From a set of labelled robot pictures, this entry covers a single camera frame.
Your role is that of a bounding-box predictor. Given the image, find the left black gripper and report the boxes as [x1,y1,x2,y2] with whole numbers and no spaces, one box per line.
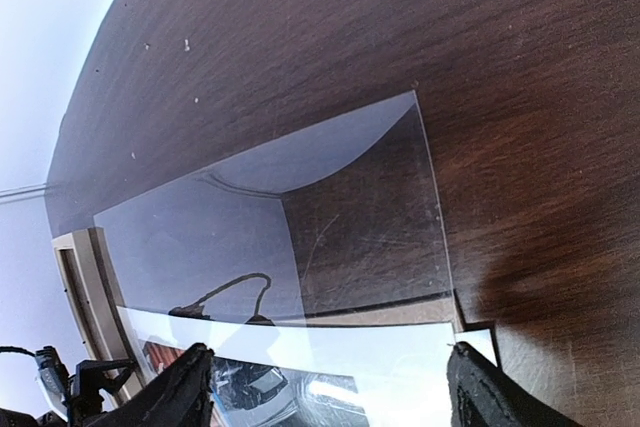
[1,346,137,426]

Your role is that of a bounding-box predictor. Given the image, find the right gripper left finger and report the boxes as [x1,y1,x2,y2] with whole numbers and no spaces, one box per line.
[94,343,214,427]

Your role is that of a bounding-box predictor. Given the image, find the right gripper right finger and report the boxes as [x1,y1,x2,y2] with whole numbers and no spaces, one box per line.
[447,342,575,426]

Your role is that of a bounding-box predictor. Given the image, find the white mat board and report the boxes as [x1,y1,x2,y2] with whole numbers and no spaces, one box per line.
[119,302,499,426]

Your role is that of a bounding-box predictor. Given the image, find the light wooden picture frame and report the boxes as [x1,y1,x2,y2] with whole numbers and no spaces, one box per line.
[51,227,151,408]

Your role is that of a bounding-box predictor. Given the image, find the clear acrylic sheet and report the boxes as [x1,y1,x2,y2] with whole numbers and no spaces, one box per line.
[92,90,459,427]

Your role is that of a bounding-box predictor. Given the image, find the cat photo print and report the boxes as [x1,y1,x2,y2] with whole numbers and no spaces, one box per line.
[142,339,371,427]

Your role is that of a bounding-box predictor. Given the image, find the brown backing board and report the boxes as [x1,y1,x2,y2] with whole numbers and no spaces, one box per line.
[304,292,466,332]

